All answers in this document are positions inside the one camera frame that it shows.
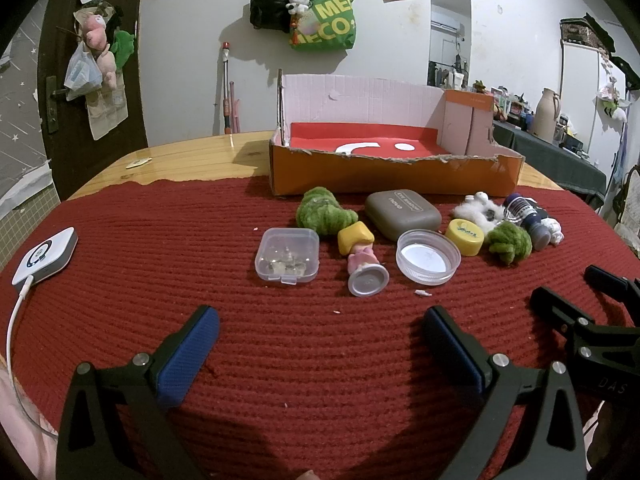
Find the pink plush toy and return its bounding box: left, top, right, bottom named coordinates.
left=80, top=12, right=118, bottom=92

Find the green tote bag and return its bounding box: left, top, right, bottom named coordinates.
left=289, top=0, right=358, bottom=52

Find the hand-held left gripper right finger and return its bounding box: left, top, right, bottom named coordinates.
left=422, top=306, right=587, bottom=480

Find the yellow-haired doll figurine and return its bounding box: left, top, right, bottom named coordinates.
left=337, top=221, right=391, bottom=298

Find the yellow round cap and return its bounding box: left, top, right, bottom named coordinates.
left=445, top=218, right=486, bottom=258

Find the chair with cushion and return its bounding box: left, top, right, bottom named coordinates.
left=606, top=164, right=640, bottom=233

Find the beige vase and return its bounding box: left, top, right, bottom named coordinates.
left=532, top=87, right=562, bottom=138

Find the assorted small table clutter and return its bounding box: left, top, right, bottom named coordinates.
left=472, top=79, right=587, bottom=153

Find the mop handle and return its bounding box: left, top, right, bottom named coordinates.
left=221, top=41, right=235, bottom=136

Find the hanging flower decoration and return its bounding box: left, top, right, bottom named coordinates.
left=596, top=80, right=630, bottom=122

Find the dark green covered table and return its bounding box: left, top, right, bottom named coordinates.
left=492, top=119, right=608, bottom=206

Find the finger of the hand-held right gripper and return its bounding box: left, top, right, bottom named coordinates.
left=584, top=265, right=640, bottom=306
left=530, top=286, right=593, bottom=348

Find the clear square plastic box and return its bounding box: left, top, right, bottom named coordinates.
left=255, top=227, right=321, bottom=286

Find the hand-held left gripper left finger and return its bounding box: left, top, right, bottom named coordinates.
left=56, top=305, right=221, bottom=480

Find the pink cloth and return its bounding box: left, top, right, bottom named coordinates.
left=0, top=360, right=58, bottom=480

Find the white plush rabbit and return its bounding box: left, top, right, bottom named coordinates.
left=452, top=191, right=507, bottom=226

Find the clear round lid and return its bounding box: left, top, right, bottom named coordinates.
left=395, top=229, right=462, bottom=287

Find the white cable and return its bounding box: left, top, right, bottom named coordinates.
left=7, top=280, right=57, bottom=433

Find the small green plush toy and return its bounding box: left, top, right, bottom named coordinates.
left=486, top=222, right=533, bottom=266

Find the orange cardboard box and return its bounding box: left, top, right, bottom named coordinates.
left=269, top=69, right=526, bottom=198

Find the dark bag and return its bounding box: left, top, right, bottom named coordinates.
left=560, top=14, right=623, bottom=56

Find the white plastic bag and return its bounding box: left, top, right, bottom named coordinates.
left=63, top=42, right=103, bottom=102

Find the grey rounded case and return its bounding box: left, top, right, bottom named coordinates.
left=364, top=189, right=443, bottom=242

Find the black white small bottle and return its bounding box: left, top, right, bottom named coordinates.
left=539, top=211, right=565, bottom=246

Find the wall mirror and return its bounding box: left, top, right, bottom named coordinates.
left=427, top=0, right=472, bottom=92

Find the dark brown door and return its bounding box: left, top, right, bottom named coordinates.
left=39, top=0, right=150, bottom=202

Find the white cupboard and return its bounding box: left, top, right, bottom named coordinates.
left=559, top=40, right=628, bottom=161

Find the grey star pattern sheet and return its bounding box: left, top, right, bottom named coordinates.
left=0, top=7, right=57, bottom=221

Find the large green plush toy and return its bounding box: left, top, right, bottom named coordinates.
left=296, top=186, right=360, bottom=238

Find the beige cloth bag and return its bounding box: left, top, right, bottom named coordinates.
left=86, top=85, right=131, bottom=142

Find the red knitted blanket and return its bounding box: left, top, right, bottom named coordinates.
left=0, top=176, right=640, bottom=480

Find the small blue bottle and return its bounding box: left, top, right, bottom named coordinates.
left=502, top=192, right=551, bottom=252

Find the door handle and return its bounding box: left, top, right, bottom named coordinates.
left=45, top=76, right=70, bottom=134

